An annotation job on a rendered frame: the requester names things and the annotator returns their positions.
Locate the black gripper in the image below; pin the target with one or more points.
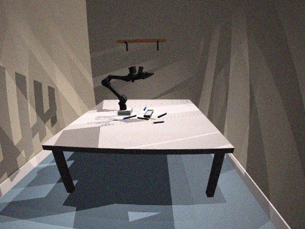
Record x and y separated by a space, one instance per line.
144 75

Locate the grey keyboard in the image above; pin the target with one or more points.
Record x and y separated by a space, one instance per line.
148 113

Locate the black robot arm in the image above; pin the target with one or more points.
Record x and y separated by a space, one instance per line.
130 77

